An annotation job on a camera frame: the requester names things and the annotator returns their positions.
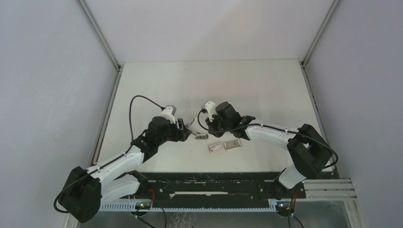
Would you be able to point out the white slotted cable duct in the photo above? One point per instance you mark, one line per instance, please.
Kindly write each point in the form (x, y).
(129, 206)

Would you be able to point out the left green circuit board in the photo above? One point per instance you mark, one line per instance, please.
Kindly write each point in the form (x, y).
(143, 206)

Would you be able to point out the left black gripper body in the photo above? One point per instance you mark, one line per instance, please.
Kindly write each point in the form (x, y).
(171, 134)

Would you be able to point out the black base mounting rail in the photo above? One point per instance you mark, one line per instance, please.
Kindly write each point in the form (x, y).
(217, 189)

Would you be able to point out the right green circuit board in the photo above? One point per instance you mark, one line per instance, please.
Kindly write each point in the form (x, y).
(284, 207)

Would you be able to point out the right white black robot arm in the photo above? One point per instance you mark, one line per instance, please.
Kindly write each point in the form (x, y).
(309, 152)

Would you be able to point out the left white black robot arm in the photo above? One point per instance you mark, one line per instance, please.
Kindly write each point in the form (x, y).
(87, 190)

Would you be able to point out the green circuit board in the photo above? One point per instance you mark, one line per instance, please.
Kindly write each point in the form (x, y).
(143, 206)
(284, 207)

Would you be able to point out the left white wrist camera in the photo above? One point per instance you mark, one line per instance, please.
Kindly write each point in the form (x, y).
(168, 113)

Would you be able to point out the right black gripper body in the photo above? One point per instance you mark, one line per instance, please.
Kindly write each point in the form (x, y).
(217, 124)

